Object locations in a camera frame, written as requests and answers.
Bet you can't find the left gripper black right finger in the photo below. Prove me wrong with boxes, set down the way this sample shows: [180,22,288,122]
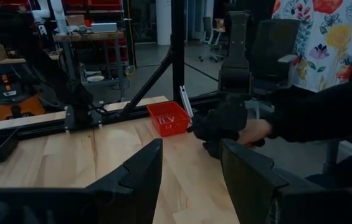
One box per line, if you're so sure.
[219,138,292,224]

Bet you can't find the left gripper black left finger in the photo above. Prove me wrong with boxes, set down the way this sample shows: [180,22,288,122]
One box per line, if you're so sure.
[83,138,164,224]

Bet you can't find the red plastic basket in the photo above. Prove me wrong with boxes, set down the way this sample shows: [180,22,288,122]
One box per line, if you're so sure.
[146,100,192,138]

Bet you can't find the person's hand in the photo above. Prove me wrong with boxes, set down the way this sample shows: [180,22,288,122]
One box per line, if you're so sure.
[236,118,274,147]

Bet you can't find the white bar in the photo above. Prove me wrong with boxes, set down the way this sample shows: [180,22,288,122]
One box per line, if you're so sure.
[179,85,194,119]

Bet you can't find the white plate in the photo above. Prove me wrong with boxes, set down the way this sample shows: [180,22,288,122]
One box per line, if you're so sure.
[86,75,106,83]

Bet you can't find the black office chair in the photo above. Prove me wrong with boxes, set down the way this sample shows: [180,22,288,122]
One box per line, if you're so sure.
[249,17,302,96]

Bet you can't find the orange shop vacuum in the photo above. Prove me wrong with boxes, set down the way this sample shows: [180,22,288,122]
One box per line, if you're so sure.
[0,73,48,123]

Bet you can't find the gray office chair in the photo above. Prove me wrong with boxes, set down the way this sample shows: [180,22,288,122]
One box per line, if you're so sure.
[197,15,227,63]

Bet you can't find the wooden workbench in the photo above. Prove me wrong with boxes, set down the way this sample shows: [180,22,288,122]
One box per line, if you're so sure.
[53,29,126,94]

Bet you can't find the white device box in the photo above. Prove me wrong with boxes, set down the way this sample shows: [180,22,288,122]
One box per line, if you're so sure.
[90,22,118,34]

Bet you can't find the white column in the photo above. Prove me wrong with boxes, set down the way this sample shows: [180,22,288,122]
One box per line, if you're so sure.
[155,0,173,47]

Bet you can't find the floral curtain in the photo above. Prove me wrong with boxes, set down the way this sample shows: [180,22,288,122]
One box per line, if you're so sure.
[271,0,352,93]

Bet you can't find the red storage bins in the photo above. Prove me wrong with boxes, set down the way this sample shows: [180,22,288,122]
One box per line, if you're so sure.
[62,0,123,11]

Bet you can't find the black aluminium table frame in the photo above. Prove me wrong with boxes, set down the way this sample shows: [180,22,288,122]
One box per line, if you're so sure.
[0,0,223,141]

